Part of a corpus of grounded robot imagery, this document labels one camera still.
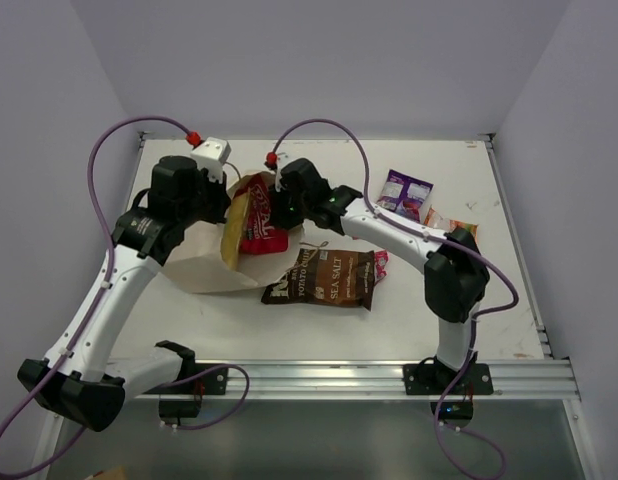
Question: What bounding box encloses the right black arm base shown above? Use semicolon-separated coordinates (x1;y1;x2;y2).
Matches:
402;357;494;427

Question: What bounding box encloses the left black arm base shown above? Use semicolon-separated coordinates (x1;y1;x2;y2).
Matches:
146;363;229;425

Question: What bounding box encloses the orange snack packet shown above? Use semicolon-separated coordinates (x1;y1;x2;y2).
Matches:
424;207;478;238

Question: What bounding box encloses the brown cardboard piece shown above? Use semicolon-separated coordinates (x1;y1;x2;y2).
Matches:
85;466;128;480

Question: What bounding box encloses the purple snack packet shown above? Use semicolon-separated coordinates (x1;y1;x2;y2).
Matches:
377;169;434;223

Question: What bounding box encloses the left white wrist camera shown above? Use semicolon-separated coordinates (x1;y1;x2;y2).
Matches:
190;137;231;183

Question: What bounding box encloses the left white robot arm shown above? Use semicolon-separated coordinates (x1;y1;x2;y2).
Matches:
17;154;230;432

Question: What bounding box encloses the aluminium front rail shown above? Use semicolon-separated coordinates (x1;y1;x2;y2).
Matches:
201;360;580;402

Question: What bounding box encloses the beige paper bag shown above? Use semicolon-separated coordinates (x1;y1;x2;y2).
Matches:
163;172;317;294

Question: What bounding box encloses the brown sea salt chips bag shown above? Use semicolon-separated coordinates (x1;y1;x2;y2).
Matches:
261;248;376;311

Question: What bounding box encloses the tan yellow chips bag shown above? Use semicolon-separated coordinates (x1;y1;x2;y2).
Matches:
220;193;249;271

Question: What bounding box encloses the red snack packet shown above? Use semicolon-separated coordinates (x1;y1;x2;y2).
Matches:
374;250;389;284

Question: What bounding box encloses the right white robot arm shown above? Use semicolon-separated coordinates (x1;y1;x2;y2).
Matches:
272;158;490;393

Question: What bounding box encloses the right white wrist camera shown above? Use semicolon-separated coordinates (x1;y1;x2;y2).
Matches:
264;151;288;192

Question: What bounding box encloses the pink Real chips bag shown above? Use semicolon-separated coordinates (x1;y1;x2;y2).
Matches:
233;172;289;255

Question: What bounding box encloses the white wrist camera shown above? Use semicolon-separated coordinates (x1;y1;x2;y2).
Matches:
190;137;231;183
264;151;288;192

